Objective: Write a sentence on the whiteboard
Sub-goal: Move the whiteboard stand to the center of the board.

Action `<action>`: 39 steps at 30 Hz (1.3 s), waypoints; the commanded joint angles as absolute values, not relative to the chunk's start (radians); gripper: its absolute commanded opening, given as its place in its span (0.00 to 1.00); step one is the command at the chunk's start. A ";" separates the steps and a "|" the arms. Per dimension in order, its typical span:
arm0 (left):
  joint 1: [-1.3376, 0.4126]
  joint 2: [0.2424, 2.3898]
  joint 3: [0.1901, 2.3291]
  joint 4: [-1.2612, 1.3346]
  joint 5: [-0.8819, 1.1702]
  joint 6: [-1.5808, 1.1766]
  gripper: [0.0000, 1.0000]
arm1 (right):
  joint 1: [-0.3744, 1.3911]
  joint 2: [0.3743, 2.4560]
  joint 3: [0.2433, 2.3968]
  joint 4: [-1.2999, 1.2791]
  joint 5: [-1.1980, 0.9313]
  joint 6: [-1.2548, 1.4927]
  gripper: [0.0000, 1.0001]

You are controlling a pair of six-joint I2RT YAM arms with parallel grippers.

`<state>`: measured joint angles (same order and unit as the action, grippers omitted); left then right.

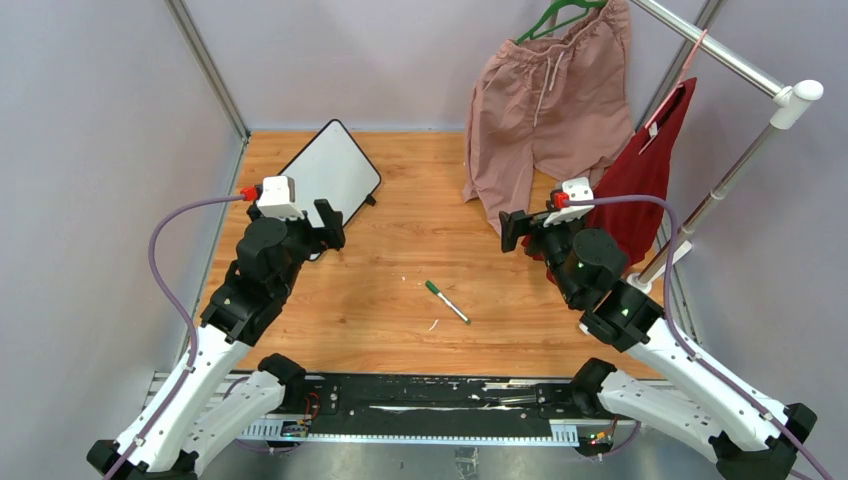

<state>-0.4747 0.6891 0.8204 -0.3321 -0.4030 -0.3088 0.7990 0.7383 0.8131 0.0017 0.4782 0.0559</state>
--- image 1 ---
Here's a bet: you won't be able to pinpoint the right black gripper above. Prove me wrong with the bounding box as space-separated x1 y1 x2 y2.
498 201 586 306

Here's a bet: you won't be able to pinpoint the small black-framed whiteboard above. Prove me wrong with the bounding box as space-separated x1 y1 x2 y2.
279 119 382 228

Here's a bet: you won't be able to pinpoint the green whiteboard marker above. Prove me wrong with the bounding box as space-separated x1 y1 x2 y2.
425 280 471 325

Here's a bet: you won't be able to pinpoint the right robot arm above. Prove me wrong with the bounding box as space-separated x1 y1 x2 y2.
499 210 817 479

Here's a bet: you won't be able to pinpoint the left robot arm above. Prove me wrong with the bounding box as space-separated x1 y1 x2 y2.
86 199 345 479

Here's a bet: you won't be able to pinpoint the pink shorts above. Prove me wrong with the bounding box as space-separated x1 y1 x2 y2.
463 1 634 230

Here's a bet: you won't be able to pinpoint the dark red garment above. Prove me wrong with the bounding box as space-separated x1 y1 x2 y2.
523 77 698 280

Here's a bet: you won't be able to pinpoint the pink clothes hanger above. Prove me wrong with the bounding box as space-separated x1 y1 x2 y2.
639 29 708 154

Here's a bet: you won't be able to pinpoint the green clothes hanger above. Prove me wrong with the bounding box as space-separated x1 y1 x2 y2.
515 0 606 45

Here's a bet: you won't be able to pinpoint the metal clothes rack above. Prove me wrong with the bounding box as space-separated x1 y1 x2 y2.
636 1 828 297

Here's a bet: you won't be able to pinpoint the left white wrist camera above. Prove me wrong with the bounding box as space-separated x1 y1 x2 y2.
256 175 305 221

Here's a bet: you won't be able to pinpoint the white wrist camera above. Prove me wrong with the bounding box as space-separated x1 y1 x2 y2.
543 177 594 227
256 175 305 221

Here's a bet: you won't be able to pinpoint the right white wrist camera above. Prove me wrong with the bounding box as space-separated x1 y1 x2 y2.
543 177 594 227

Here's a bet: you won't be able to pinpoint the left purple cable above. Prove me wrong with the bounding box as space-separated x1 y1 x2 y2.
102 186 261 480

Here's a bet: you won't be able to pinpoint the purple cable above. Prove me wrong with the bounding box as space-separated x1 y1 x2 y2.
552 192 833 480
102 186 261 480

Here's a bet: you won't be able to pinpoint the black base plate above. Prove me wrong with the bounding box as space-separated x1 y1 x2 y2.
271 373 614 443

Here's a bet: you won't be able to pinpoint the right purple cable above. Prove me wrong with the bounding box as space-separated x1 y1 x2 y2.
552 192 833 480

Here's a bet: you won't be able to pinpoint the aluminium rail frame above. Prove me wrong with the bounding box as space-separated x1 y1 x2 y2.
142 370 730 458

